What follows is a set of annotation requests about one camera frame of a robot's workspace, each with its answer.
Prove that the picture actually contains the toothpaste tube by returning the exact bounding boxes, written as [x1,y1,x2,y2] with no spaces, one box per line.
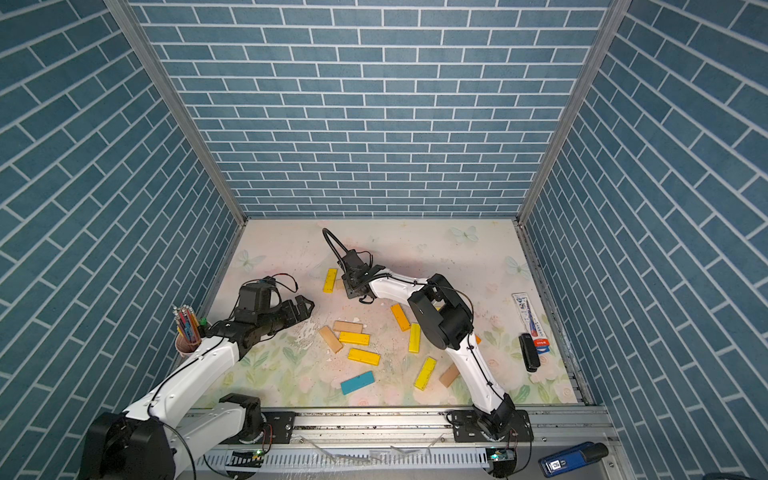
[512,293,551,355]

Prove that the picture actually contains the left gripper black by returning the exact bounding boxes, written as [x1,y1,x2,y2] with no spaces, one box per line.
[256,294,316,336]

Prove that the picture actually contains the orange block centre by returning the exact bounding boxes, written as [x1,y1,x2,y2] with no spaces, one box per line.
[391,304,411,331]

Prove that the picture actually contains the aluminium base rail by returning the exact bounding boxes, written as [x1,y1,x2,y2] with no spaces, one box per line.
[179,406,619,448]

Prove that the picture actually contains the black remote device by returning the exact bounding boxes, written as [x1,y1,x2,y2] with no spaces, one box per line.
[519,333,541,373]

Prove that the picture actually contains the yellow block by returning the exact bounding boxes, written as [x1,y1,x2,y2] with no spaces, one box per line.
[347,348,380,366]
[414,357,437,391]
[339,331,370,346]
[323,268,338,294]

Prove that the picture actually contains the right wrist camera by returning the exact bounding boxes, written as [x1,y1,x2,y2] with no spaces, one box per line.
[342,249,369,272]

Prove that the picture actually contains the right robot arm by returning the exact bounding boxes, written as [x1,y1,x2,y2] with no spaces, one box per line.
[341,264,521,440]

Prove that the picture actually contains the teal block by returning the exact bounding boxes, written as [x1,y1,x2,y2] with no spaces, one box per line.
[340,371,375,395]

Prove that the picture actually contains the yellow block vertical centre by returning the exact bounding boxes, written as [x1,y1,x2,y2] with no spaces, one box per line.
[408,323,421,354]

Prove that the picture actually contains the tan wooden block diagonal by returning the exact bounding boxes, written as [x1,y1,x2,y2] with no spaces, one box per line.
[318,326,343,354]

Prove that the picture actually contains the pen holder cup with pens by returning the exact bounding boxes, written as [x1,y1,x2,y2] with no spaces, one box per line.
[172,305,202,358]

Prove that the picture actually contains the blue handheld device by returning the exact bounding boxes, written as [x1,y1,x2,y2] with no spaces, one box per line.
[538,441,609,478]

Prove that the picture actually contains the white cable duct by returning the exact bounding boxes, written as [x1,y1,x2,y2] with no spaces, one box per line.
[196,446,489,473]

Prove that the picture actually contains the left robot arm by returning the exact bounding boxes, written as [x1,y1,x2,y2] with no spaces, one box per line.
[78,295,314,479]

